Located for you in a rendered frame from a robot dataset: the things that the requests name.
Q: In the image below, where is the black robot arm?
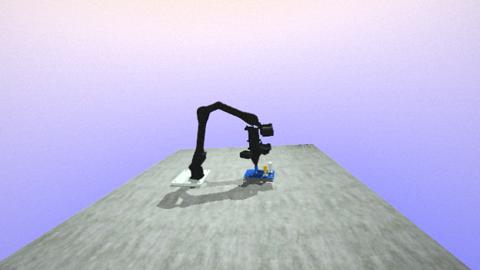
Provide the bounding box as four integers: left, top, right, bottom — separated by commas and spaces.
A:
188, 101, 274, 181

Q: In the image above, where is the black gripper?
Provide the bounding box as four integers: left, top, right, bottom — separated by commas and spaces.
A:
240, 138, 262, 166

